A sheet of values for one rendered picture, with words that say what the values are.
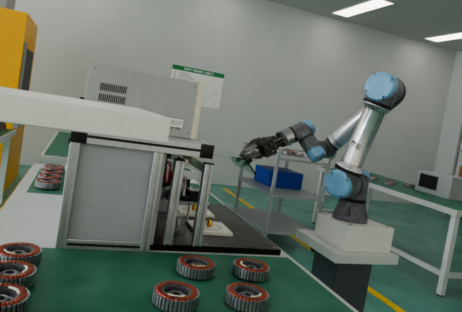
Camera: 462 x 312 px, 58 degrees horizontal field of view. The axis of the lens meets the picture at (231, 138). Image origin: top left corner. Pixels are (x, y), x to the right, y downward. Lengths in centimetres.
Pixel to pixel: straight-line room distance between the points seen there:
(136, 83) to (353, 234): 105
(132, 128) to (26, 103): 13
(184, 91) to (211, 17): 579
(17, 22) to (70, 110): 455
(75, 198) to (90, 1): 578
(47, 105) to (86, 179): 80
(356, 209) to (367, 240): 14
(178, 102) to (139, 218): 42
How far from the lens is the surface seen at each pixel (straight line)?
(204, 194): 141
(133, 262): 131
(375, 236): 190
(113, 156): 133
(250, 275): 128
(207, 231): 158
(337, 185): 175
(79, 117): 55
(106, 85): 144
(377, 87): 172
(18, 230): 153
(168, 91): 146
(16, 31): 507
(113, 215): 137
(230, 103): 724
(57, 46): 688
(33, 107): 55
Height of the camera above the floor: 122
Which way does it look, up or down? 3 degrees down
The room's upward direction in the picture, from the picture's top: 9 degrees clockwise
